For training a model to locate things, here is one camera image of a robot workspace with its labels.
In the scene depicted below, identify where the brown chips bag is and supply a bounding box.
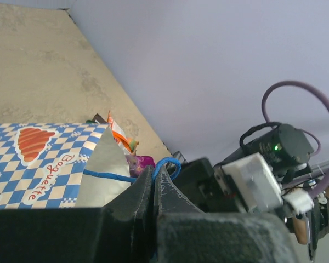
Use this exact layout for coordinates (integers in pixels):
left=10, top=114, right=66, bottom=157
left=93, top=113, right=107, bottom=123

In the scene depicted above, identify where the magenta snack bag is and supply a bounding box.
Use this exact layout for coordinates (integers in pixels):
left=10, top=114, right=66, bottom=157
left=126, top=155, right=156, bottom=178

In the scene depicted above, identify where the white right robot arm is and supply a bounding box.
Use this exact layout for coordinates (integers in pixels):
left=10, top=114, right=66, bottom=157
left=174, top=122, right=314, bottom=262

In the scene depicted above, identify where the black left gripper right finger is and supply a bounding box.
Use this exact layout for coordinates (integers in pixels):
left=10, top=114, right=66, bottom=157
left=155, top=168, right=295, bottom=262

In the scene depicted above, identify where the orange snack bag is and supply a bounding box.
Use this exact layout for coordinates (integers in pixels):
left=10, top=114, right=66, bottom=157
left=107, top=111, right=139, bottom=155

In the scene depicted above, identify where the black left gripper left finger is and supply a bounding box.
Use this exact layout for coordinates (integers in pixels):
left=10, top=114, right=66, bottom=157
left=0, top=167, right=153, bottom=262

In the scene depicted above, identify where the blue checkered paper bag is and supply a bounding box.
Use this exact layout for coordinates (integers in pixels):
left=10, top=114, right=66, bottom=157
left=0, top=123, right=135, bottom=210

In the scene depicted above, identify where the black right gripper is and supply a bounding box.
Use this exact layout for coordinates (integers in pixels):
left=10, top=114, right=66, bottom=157
left=172, top=158, right=244, bottom=213

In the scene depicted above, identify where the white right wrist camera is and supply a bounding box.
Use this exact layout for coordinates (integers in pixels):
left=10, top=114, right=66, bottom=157
left=222, top=152, right=315, bottom=216

